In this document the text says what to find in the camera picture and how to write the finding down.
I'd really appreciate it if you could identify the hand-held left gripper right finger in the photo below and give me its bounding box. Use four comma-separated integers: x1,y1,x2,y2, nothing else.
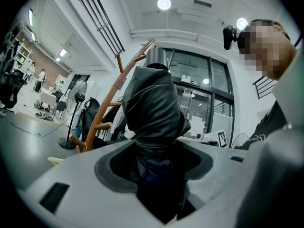
234,51,304,228

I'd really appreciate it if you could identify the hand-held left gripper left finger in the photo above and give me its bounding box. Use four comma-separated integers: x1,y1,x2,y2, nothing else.
14,136,249,228

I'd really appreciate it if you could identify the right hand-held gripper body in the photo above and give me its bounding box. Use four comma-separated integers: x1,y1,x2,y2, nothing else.
201,129,228,149

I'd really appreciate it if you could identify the black cylinder object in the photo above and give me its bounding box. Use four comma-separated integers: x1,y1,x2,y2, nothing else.
121,47,192,224

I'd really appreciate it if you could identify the wooden coat stand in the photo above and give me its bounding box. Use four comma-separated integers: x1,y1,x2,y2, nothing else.
70,38,155,154

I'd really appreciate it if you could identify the white taped paper sheet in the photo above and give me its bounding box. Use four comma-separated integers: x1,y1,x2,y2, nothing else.
190,115,206,138

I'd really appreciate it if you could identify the person's black printed shirt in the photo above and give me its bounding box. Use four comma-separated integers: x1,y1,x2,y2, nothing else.
234,100,289,151

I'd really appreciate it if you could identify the light wooden clothes hanger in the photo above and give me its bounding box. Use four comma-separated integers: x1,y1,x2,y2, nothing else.
47,156,65,166

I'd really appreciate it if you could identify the black framed glass door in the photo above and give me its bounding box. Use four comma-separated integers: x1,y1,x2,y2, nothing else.
163,47,236,147

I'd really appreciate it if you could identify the black mesh office chair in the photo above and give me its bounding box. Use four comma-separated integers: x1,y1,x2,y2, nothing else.
0,69,26,112
81,97,101,140

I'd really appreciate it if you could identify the black round floor device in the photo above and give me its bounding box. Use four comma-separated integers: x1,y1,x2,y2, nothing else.
35,111,55,122

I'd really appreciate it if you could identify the black dining chair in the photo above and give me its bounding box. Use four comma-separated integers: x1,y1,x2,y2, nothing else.
53,90,67,119

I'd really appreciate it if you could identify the person's head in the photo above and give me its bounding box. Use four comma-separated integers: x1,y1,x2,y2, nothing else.
238,19,298,81

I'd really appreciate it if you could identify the black standing fan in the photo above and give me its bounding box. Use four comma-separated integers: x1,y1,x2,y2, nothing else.
58,79,88,150

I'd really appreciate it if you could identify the table with white cloth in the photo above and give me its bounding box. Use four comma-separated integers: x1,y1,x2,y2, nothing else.
38,90,58,112

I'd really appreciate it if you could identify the round ceiling light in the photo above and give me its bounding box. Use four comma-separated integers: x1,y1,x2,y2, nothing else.
236,17,248,31
157,0,172,10

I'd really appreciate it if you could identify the black head-mounted camera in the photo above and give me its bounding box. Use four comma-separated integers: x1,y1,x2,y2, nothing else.
223,25,246,51

